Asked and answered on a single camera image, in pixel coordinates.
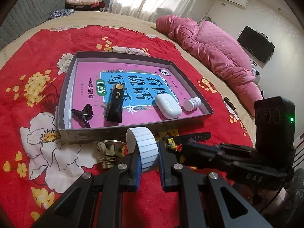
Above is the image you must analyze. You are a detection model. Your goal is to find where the grey quilted headboard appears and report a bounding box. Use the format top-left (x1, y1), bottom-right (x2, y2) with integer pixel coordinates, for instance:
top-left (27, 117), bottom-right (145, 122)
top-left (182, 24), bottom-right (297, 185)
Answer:
top-left (1, 0), bottom-right (65, 49)

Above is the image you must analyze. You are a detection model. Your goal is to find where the blue patterned cloth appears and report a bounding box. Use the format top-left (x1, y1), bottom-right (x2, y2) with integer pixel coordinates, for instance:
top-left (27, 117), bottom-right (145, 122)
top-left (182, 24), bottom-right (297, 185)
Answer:
top-left (49, 9), bottom-right (74, 20)

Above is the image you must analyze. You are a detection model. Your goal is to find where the folded clothes pile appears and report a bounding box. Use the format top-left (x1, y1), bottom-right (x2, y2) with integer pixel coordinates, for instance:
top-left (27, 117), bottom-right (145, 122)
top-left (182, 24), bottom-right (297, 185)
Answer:
top-left (65, 0), bottom-right (110, 12)

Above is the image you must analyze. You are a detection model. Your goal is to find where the black wall television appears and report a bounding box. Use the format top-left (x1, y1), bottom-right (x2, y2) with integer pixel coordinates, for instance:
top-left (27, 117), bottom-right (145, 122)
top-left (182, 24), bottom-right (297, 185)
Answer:
top-left (237, 26), bottom-right (275, 63)

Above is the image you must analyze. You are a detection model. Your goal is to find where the pink Chinese workbook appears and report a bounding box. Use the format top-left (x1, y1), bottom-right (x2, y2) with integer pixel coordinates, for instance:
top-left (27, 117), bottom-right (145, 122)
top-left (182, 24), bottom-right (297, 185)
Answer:
top-left (72, 62), bottom-right (196, 128)

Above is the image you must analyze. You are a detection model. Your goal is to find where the pink quilted duvet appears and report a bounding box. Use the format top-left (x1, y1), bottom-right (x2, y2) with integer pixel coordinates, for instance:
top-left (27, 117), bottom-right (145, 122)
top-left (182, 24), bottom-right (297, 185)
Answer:
top-left (156, 15), bottom-right (263, 117)

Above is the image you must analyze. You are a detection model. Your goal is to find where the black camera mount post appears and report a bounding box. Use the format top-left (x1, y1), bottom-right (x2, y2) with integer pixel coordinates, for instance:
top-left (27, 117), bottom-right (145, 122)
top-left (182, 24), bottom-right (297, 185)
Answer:
top-left (254, 96), bottom-right (295, 171)

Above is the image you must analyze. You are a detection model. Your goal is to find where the red floral blanket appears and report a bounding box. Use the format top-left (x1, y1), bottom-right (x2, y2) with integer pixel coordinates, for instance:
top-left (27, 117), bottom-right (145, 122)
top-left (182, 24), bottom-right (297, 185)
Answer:
top-left (1, 26), bottom-right (256, 227)

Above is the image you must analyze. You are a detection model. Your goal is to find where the person's right hand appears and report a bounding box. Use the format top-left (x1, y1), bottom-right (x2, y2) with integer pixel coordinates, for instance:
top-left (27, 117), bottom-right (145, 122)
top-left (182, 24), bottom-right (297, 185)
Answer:
top-left (251, 168), bottom-right (304, 219)

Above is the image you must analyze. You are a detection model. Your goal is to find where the grey cardboard box tray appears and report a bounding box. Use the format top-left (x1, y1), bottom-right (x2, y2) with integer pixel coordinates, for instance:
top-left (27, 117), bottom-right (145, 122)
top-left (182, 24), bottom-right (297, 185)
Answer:
top-left (57, 51), bottom-right (213, 144)

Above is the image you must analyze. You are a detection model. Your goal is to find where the black gold lighter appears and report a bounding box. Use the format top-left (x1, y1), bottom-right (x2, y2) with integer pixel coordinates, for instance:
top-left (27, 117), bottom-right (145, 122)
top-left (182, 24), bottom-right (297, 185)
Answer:
top-left (106, 83), bottom-right (125, 123)

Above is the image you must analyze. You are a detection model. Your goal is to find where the small white pill bottle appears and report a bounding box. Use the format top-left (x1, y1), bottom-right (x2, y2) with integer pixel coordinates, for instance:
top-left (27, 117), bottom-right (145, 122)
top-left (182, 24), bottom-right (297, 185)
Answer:
top-left (183, 97), bottom-right (202, 112)

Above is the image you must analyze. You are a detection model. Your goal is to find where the gold glass knob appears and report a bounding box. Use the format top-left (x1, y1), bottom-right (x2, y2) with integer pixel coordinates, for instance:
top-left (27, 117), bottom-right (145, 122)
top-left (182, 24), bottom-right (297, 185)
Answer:
top-left (97, 140), bottom-right (127, 169)

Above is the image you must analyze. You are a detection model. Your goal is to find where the white earbuds case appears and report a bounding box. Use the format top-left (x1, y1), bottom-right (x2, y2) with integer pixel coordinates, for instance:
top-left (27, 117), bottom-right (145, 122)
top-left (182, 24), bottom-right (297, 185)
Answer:
top-left (155, 93), bottom-right (182, 120)

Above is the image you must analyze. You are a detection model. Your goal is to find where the black hair claw clip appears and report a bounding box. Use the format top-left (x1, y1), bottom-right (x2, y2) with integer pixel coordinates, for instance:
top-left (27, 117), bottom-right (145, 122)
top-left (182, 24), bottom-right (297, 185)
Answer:
top-left (71, 104), bottom-right (94, 128)

